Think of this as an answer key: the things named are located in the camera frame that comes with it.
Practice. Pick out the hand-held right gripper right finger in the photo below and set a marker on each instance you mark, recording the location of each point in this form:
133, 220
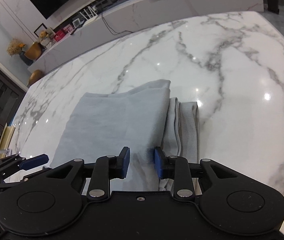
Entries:
159, 163

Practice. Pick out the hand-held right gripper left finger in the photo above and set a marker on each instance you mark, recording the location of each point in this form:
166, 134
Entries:
125, 163

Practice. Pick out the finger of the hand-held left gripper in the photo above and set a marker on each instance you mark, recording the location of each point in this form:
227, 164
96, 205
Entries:
11, 182
35, 161

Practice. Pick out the light grey sweatshirt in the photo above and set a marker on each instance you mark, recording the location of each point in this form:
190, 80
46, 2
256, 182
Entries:
112, 120

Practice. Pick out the yellow framed board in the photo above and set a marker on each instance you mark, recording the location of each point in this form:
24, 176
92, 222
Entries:
6, 136

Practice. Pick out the gold floor ornament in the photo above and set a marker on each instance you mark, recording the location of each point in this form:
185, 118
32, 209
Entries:
35, 77

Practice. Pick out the dark blue vase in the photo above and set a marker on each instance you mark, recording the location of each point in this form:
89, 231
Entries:
26, 59

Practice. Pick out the gold vase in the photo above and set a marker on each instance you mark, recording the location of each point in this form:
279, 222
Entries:
33, 51

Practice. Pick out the dried flower bouquet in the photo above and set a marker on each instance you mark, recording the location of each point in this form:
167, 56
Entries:
15, 46

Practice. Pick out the brown teddy bear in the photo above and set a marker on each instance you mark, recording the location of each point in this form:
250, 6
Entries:
44, 37

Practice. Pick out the red gift box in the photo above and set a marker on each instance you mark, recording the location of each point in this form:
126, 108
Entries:
60, 35

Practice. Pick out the black remote control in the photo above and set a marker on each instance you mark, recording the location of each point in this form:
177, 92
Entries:
74, 31

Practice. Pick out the pink card box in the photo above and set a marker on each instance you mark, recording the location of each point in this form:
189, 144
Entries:
69, 28

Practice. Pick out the small white display device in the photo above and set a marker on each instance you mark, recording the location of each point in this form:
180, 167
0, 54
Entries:
77, 23

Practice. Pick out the marble television console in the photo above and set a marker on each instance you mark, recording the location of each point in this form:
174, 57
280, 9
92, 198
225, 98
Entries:
157, 10

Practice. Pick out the white router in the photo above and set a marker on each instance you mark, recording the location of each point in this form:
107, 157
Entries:
90, 13

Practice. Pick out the black picture frame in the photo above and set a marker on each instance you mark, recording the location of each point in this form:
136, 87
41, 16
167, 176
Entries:
40, 30

